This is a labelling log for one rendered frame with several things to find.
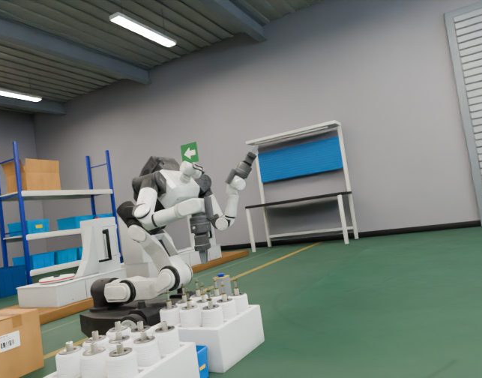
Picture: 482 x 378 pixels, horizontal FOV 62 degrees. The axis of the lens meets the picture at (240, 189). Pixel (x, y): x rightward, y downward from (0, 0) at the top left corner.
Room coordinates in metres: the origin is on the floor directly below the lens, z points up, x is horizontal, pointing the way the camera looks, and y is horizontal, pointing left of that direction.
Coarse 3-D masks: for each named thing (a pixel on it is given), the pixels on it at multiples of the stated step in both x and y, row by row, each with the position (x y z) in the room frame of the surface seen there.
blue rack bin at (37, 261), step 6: (12, 258) 6.27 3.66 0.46; (18, 258) 6.19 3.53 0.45; (24, 258) 6.13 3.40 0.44; (30, 258) 6.07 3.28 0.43; (36, 258) 6.10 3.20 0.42; (42, 258) 6.19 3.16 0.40; (48, 258) 6.28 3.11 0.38; (18, 264) 6.22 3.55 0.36; (24, 264) 6.15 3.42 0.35; (30, 264) 6.08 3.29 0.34; (36, 264) 6.10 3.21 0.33; (42, 264) 6.18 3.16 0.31; (48, 264) 6.28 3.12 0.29
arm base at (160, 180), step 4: (156, 172) 2.05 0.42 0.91; (160, 172) 2.10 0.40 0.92; (156, 176) 2.04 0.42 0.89; (160, 176) 2.09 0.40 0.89; (132, 180) 2.08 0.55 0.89; (156, 180) 2.04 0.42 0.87; (160, 180) 2.07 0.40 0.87; (164, 180) 2.12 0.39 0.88; (132, 184) 2.06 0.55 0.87; (156, 184) 2.05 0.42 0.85; (160, 184) 2.06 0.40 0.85; (164, 184) 2.11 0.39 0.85; (160, 188) 2.07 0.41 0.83; (164, 188) 2.09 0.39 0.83; (136, 192) 2.07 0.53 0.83; (160, 192) 2.09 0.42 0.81; (164, 192) 2.10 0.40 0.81
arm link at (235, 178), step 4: (236, 168) 2.41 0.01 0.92; (232, 172) 2.39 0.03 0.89; (236, 172) 2.39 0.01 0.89; (240, 172) 2.39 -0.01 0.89; (244, 172) 2.39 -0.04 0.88; (228, 176) 2.39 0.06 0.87; (232, 176) 2.39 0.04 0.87; (236, 176) 2.39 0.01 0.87; (240, 176) 2.40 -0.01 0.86; (244, 176) 2.40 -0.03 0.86; (228, 180) 2.39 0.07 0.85; (232, 180) 2.41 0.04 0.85; (236, 180) 2.37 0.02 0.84; (240, 180) 2.37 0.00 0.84; (232, 184) 2.40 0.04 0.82; (236, 184) 2.36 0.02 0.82; (240, 184) 2.38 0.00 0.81; (244, 184) 2.39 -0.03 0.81; (236, 188) 2.38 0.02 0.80; (240, 188) 2.38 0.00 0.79
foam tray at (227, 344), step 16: (224, 320) 1.84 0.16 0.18; (240, 320) 1.87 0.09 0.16; (256, 320) 2.00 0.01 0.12; (192, 336) 1.78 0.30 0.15; (208, 336) 1.74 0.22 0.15; (224, 336) 1.74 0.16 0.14; (240, 336) 1.85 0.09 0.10; (256, 336) 1.98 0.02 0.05; (208, 352) 1.74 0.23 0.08; (224, 352) 1.73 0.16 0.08; (240, 352) 1.84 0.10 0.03; (208, 368) 1.75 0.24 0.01; (224, 368) 1.72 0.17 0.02
